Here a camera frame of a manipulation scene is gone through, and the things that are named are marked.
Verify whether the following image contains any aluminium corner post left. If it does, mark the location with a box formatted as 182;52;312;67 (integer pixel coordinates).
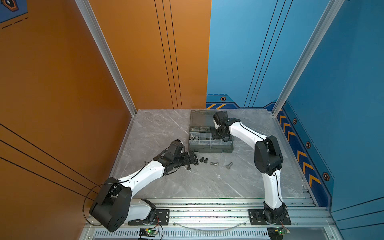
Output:
75;0;137;117

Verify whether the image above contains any green circuit board left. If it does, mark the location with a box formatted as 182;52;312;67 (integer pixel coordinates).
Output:
138;228;159;240

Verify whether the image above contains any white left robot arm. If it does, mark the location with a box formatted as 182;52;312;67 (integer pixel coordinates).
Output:
89;140;199;232

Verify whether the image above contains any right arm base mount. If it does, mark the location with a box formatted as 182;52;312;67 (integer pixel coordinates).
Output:
248;203;292;226

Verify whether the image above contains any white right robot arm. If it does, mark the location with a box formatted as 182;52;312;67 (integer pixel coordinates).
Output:
213;111;287;221

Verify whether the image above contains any aluminium corner post right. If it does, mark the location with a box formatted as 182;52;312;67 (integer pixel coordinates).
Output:
272;0;345;117

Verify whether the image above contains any aluminium corner post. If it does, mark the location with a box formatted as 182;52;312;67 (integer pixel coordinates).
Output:
272;0;345;117
75;0;137;117

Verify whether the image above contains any green circuit board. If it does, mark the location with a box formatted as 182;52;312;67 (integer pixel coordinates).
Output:
267;228;291;240
138;228;159;240

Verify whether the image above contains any grey plastic organizer box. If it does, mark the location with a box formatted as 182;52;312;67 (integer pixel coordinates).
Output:
189;110;234;153

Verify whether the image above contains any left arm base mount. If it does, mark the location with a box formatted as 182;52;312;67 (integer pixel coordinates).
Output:
126;199;170;226

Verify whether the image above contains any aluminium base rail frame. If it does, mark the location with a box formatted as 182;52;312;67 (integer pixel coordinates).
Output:
78;197;343;240

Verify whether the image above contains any green circuit board right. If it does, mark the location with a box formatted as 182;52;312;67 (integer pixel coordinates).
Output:
267;228;291;240

